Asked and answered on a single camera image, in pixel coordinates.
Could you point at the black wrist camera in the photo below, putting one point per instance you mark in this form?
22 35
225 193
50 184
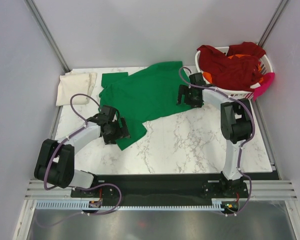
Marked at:
197 79
108 113

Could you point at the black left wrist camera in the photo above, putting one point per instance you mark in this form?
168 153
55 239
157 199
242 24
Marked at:
108 113

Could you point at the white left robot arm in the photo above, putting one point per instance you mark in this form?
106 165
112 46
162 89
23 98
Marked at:
56 161

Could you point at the cream folded t shirt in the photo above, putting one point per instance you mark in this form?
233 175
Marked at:
74 83

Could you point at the aluminium corner post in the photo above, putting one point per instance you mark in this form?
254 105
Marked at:
35 12
273 22

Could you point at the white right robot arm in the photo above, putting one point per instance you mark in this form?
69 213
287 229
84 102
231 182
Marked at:
236 122

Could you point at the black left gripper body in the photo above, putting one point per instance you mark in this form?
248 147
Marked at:
114 128

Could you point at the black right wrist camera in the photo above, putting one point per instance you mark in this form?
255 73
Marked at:
197 79

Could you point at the dark red t shirt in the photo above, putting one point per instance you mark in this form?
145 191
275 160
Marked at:
236 74

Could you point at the green t shirt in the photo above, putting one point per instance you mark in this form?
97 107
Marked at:
143 96

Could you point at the aluminium frame rail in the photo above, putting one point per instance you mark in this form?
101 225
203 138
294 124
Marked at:
262 190

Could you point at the pink t shirt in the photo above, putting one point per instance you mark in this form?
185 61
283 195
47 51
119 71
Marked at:
268 79

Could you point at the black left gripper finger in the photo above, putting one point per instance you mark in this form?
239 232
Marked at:
110 140
123 129

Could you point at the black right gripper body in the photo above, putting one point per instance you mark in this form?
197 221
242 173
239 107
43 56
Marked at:
194 102

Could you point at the white plastic laundry basket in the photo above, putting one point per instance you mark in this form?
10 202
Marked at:
266 67

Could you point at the left aluminium corner post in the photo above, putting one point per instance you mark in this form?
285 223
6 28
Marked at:
35 12

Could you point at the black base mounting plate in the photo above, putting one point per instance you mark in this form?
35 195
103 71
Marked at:
164 189

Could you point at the white slotted cable duct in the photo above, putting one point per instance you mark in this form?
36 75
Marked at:
89 205

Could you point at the right aluminium corner post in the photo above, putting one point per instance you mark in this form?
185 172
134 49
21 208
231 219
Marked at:
273 22

